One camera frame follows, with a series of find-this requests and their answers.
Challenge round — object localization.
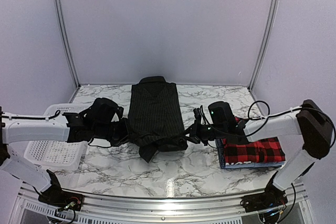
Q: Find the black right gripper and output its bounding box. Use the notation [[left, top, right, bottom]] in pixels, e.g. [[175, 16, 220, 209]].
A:
[[180, 119, 226, 146]]

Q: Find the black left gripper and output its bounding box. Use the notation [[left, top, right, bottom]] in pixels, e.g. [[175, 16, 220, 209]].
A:
[[93, 117, 139, 147]]

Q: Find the black pinstriped long sleeve shirt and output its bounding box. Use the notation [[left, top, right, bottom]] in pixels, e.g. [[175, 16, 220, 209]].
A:
[[128, 76, 188, 163]]

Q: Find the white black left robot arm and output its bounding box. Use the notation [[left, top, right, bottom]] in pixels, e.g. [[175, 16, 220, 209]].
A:
[[1, 102, 128, 206]]

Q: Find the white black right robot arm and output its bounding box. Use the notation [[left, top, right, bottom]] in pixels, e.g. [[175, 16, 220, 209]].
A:
[[183, 100, 335, 212]]

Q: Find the blue checked folded shirt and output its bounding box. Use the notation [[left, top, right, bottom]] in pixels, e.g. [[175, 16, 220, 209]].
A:
[[215, 139, 226, 169]]

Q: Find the white plastic laundry basket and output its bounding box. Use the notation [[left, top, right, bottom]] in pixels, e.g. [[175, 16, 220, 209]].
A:
[[23, 103, 92, 171]]

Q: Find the red black plaid shirt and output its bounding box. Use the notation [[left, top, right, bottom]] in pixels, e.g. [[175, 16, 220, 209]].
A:
[[222, 137, 286, 163]]

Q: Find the light blue folded shirt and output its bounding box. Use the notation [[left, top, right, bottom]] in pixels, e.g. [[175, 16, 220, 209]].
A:
[[221, 161, 286, 169]]

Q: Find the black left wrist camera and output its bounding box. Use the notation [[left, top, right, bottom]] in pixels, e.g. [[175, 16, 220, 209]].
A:
[[87, 98, 124, 123]]

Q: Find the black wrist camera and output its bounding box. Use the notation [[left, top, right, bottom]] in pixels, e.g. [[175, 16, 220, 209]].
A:
[[193, 101, 237, 133], [87, 98, 124, 123]]

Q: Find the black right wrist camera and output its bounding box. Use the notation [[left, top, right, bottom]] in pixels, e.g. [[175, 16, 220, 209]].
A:
[[193, 101, 237, 133]]

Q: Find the aluminium front frame rail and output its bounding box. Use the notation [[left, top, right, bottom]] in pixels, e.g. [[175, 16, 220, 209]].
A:
[[9, 183, 317, 223]]

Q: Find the left aluminium corner post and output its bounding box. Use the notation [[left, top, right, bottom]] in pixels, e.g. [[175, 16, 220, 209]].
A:
[[54, 0, 81, 89]]

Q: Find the aluminium corner post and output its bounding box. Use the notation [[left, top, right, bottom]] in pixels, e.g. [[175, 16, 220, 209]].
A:
[[54, 0, 81, 89], [247, 0, 283, 90]]

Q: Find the right aluminium corner post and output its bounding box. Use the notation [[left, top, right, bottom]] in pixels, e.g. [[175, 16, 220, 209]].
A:
[[247, 0, 283, 90]]

